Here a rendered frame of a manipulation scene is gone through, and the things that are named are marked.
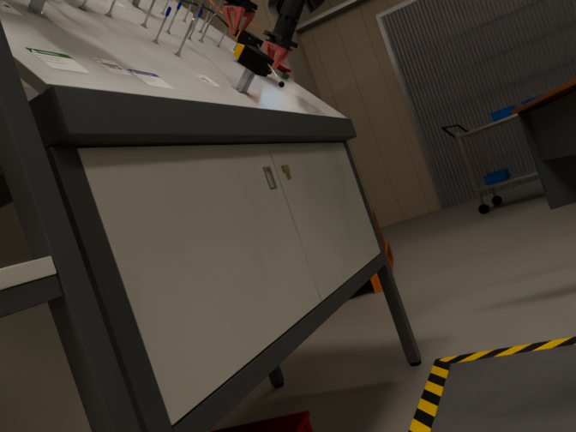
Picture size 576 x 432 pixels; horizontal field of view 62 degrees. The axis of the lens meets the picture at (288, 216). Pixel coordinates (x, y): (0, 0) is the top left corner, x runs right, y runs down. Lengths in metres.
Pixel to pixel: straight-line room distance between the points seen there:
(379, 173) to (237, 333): 6.75
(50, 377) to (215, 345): 0.24
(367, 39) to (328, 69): 0.70
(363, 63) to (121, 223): 7.11
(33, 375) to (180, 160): 0.40
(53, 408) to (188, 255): 0.29
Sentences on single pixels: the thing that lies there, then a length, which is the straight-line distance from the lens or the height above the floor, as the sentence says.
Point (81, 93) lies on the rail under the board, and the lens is 0.70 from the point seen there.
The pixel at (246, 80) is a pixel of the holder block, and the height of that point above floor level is 0.95.
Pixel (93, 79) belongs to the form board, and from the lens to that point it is 0.77.
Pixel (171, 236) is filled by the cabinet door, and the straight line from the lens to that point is 0.78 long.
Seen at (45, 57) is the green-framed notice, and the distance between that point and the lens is 0.78.
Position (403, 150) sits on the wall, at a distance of 7.48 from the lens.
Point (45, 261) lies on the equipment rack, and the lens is 0.57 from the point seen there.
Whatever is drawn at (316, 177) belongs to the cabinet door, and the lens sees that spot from 1.34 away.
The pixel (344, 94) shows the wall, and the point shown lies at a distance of 7.68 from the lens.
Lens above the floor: 0.62
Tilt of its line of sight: level
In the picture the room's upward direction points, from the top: 19 degrees counter-clockwise
